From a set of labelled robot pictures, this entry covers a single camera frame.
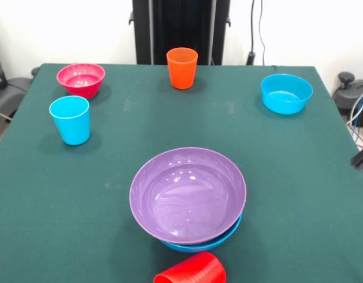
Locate purple bowl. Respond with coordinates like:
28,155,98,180
129,147,248,245

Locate large blue bowl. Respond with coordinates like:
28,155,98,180
159,212,243,254

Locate red cup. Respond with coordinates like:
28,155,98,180
153,251,227,283

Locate black equipment base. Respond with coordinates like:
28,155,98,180
0,77,32,114
332,71,363,116

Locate small blue bowl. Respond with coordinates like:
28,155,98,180
260,73,314,115

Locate orange cup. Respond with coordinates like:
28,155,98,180
166,47,199,90

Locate small pinkish red bowl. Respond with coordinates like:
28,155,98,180
56,63,106,100

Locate blue cup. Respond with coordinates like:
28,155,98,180
49,95,91,146

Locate dark green tablecloth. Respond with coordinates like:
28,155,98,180
0,63,363,283

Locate blue and white cables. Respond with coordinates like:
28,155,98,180
345,88,363,151

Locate black cable with plug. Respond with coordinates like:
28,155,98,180
245,0,266,66

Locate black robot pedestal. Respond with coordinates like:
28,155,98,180
128,0,232,65

